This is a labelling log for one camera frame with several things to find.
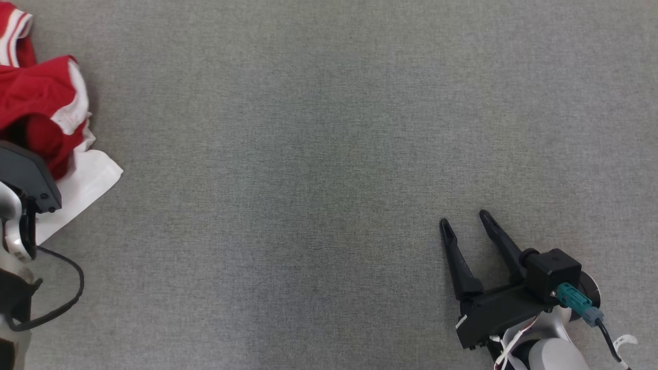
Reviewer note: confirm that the grey fabric sofa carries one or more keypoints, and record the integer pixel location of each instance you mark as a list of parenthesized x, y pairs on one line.
[(329, 154)]

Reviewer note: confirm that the left gripper body dark grey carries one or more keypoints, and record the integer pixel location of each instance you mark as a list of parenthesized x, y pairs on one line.
[(25, 172)]

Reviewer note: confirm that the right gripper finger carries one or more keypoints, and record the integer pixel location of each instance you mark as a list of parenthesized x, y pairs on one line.
[(506, 252), (457, 267)]

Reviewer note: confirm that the right gripper body dark grey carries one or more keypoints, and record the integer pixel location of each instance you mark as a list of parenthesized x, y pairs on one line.
[(493, 313)]

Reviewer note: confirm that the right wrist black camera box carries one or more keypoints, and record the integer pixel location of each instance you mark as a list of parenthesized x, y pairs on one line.
[(550, 270)]

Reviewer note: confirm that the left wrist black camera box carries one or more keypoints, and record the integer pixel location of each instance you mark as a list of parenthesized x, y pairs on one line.
[(13, 295)]

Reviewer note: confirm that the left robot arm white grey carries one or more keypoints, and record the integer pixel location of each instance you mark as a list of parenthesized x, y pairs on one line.
[(10, 231)]

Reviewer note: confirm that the red white basketball jersey shirt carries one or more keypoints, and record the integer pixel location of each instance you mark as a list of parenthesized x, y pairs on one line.
[(36, 97)]

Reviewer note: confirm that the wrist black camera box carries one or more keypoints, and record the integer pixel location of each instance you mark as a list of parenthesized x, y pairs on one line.
[(550, 270), (13, 295)]

